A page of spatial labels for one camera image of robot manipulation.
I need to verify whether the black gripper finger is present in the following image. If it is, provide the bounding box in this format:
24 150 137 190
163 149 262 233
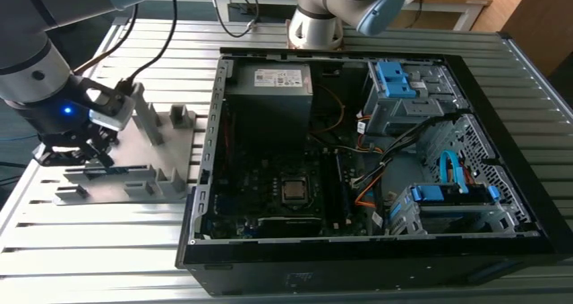
29 144 87 167
81 137 116 170

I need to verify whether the grey parts rack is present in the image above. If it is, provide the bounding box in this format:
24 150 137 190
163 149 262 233
52 82 198 206

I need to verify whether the dark green motherboard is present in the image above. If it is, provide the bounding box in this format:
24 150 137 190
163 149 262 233
210 142 377 238

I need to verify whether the grey power supply unit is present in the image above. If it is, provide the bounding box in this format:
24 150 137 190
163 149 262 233
226 62 314 144

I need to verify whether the silver CPU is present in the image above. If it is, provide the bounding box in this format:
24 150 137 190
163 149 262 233
282 180 311 200

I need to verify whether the black graphics card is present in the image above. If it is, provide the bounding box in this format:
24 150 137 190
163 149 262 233
256 216 323 238

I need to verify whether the black PC case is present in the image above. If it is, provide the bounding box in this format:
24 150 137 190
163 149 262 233
174 47 573 298

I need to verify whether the metal drive cage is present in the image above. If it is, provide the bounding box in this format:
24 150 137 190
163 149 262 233
362 60 471 137

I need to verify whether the hard disk in blue carrier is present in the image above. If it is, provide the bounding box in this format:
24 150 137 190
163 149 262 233
410 183 501 206

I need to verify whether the metal disk bay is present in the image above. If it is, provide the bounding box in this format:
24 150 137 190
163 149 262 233
387 186 534 235

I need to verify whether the wooden cabinet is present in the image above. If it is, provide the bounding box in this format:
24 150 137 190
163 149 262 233
471 0 573 79

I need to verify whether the black camera bracket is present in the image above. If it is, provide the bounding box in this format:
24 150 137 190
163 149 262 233
69 77 135 117

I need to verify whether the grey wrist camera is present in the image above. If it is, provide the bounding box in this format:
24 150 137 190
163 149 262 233
88 89 135 132

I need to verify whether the thin red wire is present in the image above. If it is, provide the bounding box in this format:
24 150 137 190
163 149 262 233
222 114 234 160

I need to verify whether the black camera cable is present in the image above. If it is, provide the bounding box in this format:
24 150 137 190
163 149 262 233
73 0 180 83

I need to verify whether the hanging cable with plug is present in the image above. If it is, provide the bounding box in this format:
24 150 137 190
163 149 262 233
210 0 262 38

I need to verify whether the thin orange wire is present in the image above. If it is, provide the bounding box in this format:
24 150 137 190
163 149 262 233
319 86 346 134

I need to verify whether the orange flat data wire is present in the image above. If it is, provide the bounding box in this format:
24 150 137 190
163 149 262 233
354 174 387 211

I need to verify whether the black wire bundle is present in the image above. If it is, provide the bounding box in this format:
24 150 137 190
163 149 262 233
353 114 458 187

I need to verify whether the blue drive carrier handle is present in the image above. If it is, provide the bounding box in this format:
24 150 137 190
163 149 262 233
383 81 417 99
377 61 406 83

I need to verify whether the blue flat data wire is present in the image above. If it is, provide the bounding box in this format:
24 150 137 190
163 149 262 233
441 151 469 194

